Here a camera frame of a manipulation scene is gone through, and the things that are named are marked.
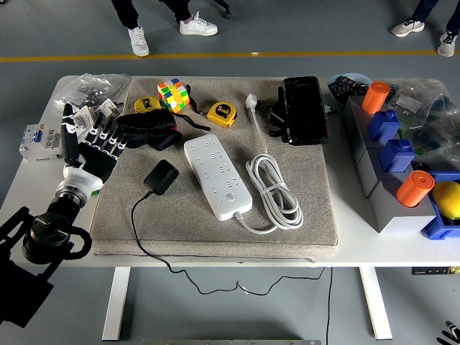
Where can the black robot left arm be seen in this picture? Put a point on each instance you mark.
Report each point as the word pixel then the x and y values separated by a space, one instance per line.
pixel 46 233

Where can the yellow lemon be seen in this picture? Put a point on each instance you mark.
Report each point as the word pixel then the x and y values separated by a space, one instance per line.
pixel 447 199

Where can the grey-brown mat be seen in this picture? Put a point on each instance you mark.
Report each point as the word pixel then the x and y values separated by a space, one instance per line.
pixel 179 223

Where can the clear plastic parts bag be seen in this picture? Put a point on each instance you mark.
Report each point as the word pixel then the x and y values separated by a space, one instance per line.
pixel 90 90
pixel 420 93
pixel 438 136

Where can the black plug adapter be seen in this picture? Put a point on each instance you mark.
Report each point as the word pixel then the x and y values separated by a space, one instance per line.
pixel 161 177

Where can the light blue bowl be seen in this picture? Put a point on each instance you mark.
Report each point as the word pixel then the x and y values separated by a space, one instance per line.
pixel 336 98

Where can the glossy black case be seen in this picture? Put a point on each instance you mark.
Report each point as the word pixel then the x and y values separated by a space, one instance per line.
pixel 305 111

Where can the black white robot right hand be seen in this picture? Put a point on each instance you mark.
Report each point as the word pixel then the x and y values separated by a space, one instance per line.
pixel 453 336

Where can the yellow tape measure with label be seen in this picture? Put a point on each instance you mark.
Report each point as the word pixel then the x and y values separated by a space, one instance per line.
pixel 221 115

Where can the black cloth pouch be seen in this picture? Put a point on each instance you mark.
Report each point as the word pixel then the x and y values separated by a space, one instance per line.
pixel 151 127

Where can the black printed packet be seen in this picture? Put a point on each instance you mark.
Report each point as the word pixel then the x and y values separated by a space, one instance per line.
pixel 348 86

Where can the black chair base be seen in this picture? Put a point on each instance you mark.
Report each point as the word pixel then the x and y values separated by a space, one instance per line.
pixel 226 12

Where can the yellow tape measure black face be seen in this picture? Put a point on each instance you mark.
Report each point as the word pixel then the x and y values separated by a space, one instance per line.
pixel 145 105

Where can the white power strip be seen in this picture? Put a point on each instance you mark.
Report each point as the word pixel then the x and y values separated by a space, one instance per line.
pixel 215 172

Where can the blue block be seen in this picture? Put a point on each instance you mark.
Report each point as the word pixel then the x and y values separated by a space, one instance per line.
pixel 396 156
pixel 384 126

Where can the white circuit breaker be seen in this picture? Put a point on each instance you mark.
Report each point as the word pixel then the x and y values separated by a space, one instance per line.
pixel 39 142

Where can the person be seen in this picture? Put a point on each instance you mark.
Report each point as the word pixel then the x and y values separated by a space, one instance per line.
pixel 408 28
pixel 138 41

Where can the yellow black label strip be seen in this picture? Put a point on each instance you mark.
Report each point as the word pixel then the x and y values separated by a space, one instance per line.
pixel 431 271

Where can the orange cylinder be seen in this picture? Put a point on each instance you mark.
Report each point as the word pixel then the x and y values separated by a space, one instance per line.
pixel 413 188
pixel 374 97

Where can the blue bin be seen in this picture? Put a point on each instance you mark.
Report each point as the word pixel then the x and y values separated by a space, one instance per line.
pixel 436 228

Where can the grey block holder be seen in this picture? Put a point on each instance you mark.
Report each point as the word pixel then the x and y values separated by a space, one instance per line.
pixel 395 215

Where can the white table leg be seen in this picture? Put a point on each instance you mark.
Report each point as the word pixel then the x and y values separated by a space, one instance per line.
pixel 375 305
pixel 115 305

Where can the large colourful puzzle cube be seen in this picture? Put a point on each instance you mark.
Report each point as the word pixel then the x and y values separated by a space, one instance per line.
pixel 172 95

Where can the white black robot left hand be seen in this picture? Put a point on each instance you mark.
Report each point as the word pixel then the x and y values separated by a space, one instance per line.
pixel 97 161

